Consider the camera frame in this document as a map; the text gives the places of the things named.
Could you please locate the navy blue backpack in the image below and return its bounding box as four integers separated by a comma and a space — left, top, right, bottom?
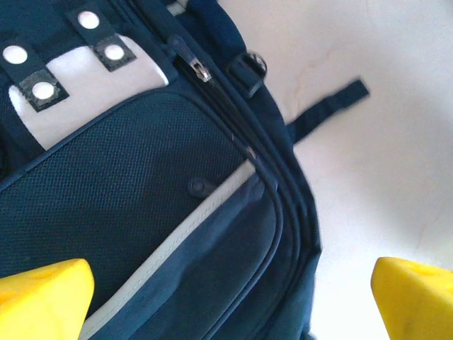
0, 0, 371, 340

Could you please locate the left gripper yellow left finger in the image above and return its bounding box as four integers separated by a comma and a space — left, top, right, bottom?
0, 258, 96, 340

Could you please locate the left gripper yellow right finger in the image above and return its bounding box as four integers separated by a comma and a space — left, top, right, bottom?
370, 256, 453, 340

